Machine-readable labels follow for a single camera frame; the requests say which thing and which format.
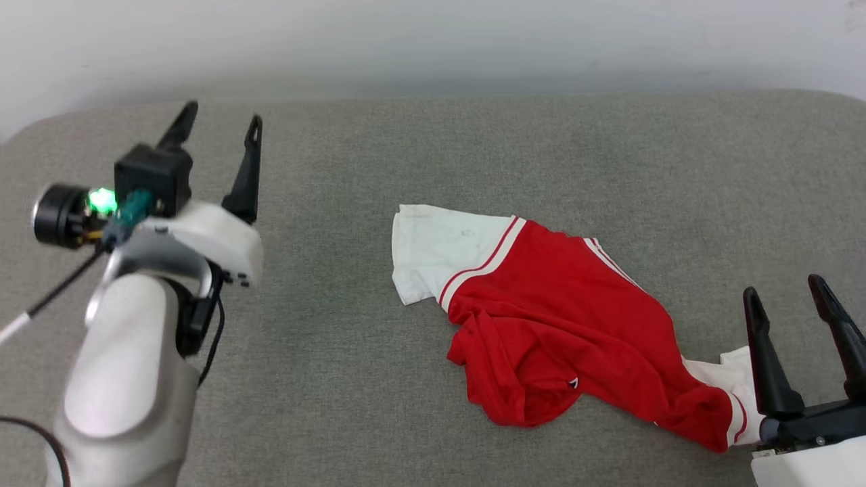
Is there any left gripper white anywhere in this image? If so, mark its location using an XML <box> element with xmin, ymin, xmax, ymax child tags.
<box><xmin>32</xmin><ymin>101</ymin><xmax>265</xmax><ymax>288</ymax></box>

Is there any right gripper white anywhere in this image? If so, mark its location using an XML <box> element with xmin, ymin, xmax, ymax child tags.
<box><xmin>743</xmin><ymin>273</ymin><xmax>866</xmax><ymax>487</ymax></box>

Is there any red and white shirt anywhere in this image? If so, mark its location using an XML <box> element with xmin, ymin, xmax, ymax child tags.
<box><xmin>391</xmin><ymin>204</ymin><xmax>769</xmax><ymax>454</ymax></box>

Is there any grey fabric sofa cushion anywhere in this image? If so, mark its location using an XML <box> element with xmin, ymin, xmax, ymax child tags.
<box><xmin>0</xmin><ymin>91</ymin><xmax>866</xmax><ymax>487</ymax></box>

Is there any teal plug camera cable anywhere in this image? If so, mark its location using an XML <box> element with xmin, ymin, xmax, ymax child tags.
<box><xmin>0</xmin><ymin>189</ymin><xmax>155</xmax><ymax>346</ymax></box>

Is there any thin black cable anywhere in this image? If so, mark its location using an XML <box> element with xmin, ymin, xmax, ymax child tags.
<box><xmin>0</xmin><ymin>415</ymin><xmax>72</xmax><ymax>487</ymax></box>
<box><xmin>198</xmin><ymin>294</ymin><xmax>228</xmax><ymax>388</ymax></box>

